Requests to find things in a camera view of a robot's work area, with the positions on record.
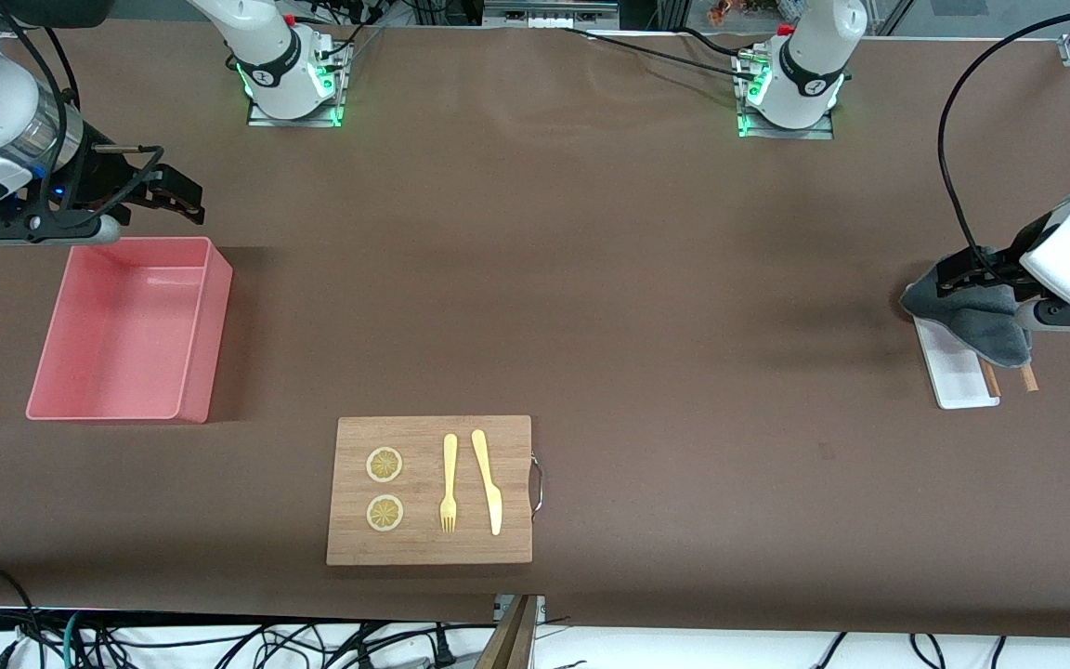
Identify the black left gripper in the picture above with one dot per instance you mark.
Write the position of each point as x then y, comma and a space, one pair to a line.
1005, 255

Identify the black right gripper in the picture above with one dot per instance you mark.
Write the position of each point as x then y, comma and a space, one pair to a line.
97, 175

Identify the grey cloth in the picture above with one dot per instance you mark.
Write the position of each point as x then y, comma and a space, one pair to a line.
972, 321

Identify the wooden cutting board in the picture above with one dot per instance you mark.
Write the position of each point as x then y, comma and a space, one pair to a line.
424, 548

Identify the grey metal equipment box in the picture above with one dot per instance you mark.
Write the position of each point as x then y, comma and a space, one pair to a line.
549, 14

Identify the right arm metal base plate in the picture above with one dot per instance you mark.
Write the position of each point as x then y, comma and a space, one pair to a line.
261, 119

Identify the lemon slice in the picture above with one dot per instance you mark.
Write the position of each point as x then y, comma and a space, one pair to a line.
384, 465
384, 514

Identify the pink plastic bin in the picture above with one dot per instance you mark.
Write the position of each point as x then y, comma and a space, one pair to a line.
126, 344

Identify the yellow plastic fork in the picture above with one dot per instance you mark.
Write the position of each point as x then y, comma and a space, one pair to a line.
450, 465

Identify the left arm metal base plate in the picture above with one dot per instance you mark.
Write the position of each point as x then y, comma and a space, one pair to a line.
814, 133

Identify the wooden stand piece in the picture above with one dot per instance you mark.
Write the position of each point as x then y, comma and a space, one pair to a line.
512, 641

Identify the metal clamp bracket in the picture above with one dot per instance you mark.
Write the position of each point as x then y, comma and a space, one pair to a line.
541, 609

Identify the orange background object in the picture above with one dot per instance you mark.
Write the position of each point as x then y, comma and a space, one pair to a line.
725, 11

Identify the yellow plastic knife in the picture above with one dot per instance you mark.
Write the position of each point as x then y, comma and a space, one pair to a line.
494, 506

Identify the white rectangular tray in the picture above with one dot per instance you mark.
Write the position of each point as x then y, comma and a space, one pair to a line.
958, 381

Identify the brown table cover sheet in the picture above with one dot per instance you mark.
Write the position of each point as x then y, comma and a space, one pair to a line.
591, 279

